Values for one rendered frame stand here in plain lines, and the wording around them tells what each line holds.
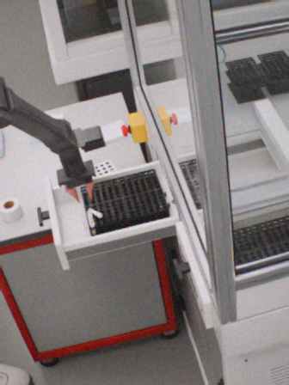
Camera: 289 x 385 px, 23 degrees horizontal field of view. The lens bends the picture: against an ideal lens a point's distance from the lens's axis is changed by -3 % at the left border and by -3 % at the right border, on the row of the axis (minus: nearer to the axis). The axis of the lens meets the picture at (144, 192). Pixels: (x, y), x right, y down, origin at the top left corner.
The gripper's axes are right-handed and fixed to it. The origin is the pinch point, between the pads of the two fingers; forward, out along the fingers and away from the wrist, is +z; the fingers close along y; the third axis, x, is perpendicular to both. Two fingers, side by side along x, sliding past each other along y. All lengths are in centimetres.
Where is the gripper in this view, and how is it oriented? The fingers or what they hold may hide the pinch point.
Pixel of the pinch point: (84, 198)
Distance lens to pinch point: 199.7
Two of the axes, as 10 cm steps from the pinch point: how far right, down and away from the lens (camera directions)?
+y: -9.6, 2.9, -0.2
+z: 2.2, 7.6, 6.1
